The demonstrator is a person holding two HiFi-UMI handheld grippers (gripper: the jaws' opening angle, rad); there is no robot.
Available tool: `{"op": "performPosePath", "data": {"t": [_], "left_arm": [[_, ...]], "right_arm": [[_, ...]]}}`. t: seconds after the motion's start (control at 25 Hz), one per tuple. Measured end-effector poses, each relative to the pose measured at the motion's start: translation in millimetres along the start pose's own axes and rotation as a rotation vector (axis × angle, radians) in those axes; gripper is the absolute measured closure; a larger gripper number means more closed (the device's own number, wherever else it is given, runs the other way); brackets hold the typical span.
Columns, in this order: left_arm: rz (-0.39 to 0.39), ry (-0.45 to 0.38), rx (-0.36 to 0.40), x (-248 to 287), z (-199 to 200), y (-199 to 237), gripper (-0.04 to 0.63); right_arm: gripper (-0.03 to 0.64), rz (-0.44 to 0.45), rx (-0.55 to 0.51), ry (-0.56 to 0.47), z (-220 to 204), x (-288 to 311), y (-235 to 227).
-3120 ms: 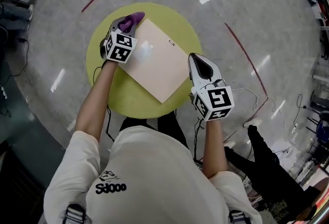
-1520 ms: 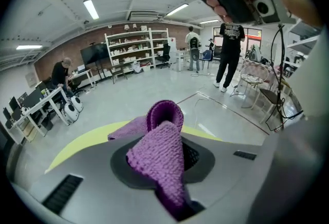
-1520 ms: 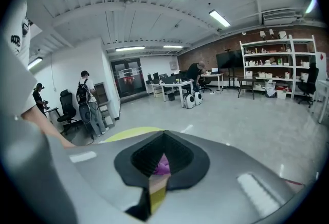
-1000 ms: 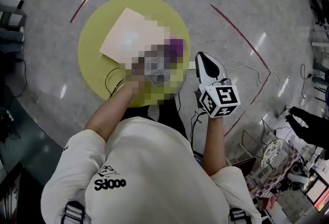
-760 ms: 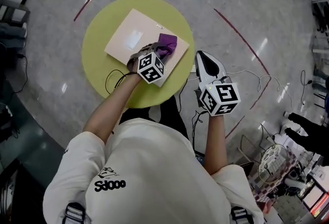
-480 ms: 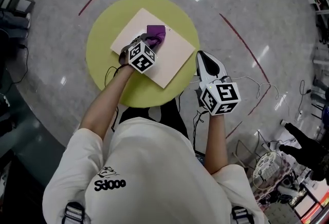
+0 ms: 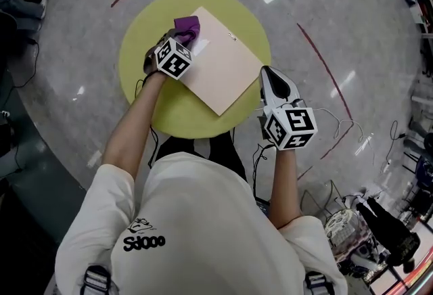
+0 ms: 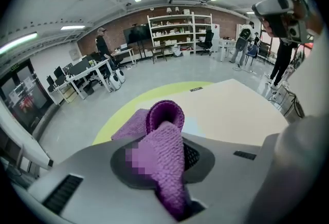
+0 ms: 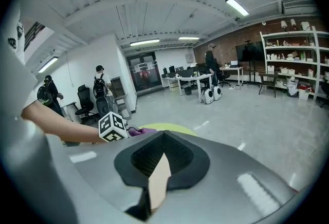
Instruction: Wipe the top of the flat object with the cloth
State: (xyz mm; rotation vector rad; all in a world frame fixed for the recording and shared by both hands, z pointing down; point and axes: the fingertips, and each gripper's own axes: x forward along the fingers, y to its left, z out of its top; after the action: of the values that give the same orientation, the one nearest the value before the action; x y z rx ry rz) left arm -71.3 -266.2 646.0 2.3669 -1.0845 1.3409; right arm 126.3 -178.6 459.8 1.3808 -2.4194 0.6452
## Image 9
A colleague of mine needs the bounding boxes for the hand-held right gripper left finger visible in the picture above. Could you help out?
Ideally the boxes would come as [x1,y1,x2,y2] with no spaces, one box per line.
[47,130,165,224]

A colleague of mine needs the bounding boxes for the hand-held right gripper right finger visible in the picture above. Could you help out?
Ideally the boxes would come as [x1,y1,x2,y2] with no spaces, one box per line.
[151,130,296,224]

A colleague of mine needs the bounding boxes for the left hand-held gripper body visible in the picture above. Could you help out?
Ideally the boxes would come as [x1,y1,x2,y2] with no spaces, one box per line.
[98,111,129,143]

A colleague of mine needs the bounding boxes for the purple cloth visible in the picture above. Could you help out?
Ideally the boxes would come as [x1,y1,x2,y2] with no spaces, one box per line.
[127,126,158,138]

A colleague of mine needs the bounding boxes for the beige card piece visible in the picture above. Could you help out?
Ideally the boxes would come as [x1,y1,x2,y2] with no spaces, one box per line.
[148,152,172,210]

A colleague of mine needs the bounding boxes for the person's left forearm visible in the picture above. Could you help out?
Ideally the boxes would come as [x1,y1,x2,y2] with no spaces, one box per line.
[20,101,107,144]

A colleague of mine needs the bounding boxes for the black round backpack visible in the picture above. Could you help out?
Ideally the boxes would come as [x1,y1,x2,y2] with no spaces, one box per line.
[97,96,111,117]

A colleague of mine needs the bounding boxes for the grey drawer cabinet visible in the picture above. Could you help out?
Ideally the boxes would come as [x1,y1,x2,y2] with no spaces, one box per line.
[110,76,133,120]

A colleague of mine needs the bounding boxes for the black office chair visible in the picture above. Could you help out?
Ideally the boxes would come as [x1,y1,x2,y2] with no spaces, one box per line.
[75,84,100,125]

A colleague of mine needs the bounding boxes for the dark glass double door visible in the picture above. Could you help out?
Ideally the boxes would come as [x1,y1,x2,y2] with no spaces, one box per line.
[125,51,164,91]

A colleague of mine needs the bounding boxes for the yellow-green round table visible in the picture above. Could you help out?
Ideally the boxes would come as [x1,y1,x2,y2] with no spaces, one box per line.
[137,122,199,138]

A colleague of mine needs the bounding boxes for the green black backpack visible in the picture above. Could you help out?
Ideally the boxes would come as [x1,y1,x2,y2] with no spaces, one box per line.
[36,85,53,106]

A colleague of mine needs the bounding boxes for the white round backpack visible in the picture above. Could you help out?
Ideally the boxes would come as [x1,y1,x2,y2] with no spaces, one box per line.
[212,85,223,101]
[201,88,214,104]

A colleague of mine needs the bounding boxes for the long white desk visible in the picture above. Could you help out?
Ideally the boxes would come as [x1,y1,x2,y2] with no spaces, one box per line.
[161,73,213,103]

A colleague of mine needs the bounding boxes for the small white desk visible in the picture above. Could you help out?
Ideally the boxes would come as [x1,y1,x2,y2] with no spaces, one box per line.
[219,66,245,88]

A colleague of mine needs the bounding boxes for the dark wooden chair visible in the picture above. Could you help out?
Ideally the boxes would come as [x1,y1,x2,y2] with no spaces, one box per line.
[258,71,280,98]

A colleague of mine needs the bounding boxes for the person's white T-shirt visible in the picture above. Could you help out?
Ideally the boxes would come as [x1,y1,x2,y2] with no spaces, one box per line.
[0,0,40,121]

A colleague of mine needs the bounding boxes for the white shelf rack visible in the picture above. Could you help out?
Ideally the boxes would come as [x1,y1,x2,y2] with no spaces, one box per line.
[259,25,329,103]

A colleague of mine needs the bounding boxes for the white air conditioner unit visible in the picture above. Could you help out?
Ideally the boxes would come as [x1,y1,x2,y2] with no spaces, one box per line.
[281,0,321,16]

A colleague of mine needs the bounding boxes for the black wall television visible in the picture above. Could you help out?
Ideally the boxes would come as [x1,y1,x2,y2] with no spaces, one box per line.
[235,41,266,63]

